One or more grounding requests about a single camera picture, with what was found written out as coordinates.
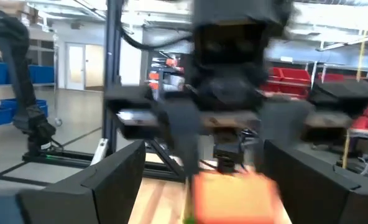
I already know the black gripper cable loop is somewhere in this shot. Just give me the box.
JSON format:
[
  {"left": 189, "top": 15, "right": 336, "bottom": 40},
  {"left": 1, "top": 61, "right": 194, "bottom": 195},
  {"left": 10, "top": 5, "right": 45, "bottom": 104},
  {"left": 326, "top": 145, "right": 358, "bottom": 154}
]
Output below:
[{"left": 120, "top": 26, "right": 193, "bottom": 51}]

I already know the yellow hanging cable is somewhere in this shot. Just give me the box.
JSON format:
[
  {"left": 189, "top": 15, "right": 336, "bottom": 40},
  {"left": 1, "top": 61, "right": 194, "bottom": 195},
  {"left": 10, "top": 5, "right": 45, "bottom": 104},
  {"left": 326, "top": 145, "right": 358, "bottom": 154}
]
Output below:
[{"left": 341, "top": 29, "right": 367, "bottom": 169}]

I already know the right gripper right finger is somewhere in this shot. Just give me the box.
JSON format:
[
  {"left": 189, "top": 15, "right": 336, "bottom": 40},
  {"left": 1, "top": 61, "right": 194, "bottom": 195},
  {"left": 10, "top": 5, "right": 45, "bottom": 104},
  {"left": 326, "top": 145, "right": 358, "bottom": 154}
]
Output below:
[{"left": 262, "top": 139, "right": 368, "bottom": 224}]

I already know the metal shelf rack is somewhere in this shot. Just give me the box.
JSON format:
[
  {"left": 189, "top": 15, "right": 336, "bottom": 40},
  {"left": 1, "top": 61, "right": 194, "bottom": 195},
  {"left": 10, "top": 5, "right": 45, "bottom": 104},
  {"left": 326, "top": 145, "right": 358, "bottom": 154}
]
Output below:
[{"left": 0, "top": 30, "right": 63, "bottom": 127}]

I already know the white door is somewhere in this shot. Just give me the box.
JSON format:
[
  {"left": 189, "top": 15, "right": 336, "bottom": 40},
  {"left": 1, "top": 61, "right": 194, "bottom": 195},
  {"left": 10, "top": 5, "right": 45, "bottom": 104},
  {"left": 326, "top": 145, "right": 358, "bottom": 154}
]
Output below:
[{"left": 65, "top": 42, "right": 87, "bottom": 91}]

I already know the orange-red toy block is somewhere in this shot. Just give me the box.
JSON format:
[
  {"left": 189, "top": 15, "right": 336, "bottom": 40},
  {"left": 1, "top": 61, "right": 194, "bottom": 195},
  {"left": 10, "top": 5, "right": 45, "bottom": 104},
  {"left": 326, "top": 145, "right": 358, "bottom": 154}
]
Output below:
[{"left": 191, "top": 170, "right": 281, "bottom": 224}]

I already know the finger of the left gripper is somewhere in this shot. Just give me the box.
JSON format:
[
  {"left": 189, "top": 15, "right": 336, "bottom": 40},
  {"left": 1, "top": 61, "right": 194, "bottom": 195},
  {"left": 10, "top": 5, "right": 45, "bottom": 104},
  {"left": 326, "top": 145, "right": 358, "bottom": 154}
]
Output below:
[
  {"left": 254, "top": 101, "right": 313, "bottom": 169},
  {"left": 163, "top": 101, "right": 204, "bottom": 178}
]

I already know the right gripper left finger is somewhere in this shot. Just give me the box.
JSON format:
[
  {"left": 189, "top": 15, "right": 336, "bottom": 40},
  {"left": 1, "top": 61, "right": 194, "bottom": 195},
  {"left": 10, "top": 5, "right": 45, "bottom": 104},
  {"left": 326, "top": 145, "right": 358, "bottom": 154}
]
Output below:
[{"left": 16, "top": 139, "right": 147, "bottom": 224}]

